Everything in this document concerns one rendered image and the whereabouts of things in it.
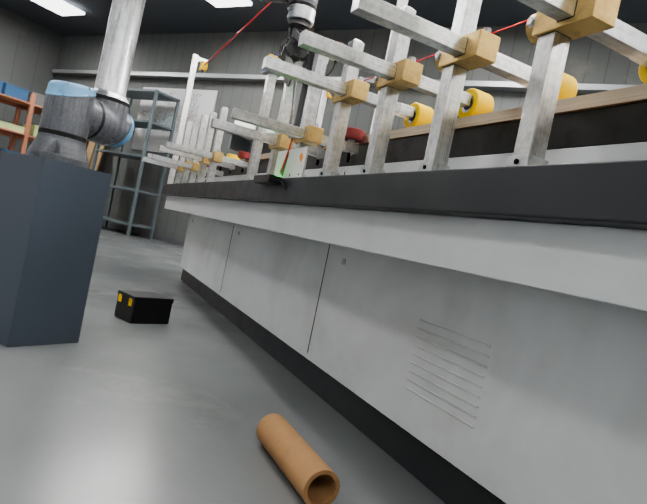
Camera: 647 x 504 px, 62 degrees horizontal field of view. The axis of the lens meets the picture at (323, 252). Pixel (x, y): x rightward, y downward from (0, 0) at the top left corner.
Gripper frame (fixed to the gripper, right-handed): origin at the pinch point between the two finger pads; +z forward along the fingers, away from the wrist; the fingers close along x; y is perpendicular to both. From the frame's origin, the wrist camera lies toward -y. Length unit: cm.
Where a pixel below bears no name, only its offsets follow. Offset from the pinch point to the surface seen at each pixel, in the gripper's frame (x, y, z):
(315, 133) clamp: -7.6, -12.2, 16.0
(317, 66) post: -6.5, -5.0, -6.4
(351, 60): 6, -59, 8
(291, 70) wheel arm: 11.4, -33.7, 6.5
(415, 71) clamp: -8, -62, 6
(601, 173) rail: -4, -121, 33
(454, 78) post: -7, -80, 12
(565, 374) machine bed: -28, -103, 63
